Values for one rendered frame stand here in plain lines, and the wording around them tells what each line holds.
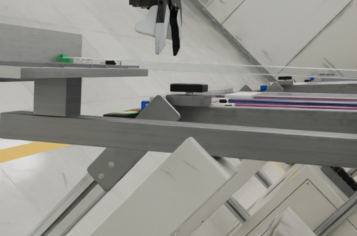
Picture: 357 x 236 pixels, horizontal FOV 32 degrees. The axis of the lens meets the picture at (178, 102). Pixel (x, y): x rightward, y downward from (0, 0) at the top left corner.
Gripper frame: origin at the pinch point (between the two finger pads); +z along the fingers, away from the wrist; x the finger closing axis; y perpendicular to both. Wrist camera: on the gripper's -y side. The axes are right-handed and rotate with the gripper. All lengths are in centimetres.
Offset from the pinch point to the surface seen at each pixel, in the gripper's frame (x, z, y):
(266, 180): -194, 58, 6
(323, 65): -860, -5, 6
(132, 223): 52, 20, -11
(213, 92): -22.9, 8.3, -3.5
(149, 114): 25.5, 10.0, -4.3
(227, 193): -83, 43, 4
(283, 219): -34, 39, -19
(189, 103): 24.1, 8.2, -10.2
